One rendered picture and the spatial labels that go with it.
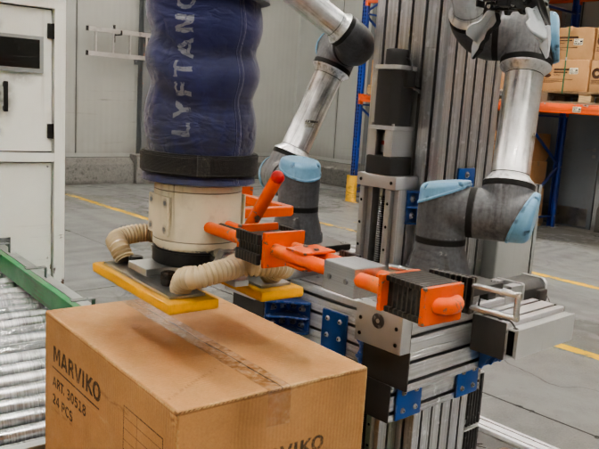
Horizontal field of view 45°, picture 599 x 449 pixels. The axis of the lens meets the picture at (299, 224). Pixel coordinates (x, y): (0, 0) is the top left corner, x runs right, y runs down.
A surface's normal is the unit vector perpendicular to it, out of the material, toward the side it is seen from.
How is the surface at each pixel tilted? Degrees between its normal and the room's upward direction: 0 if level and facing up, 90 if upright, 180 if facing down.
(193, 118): 75
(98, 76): 90
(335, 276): 90
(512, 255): 90
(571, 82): 92
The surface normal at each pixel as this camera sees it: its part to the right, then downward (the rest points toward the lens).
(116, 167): 0.67, 0.16
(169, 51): -0.36, -0.20
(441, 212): -0.37, 0.13
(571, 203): -0.74, 0.07
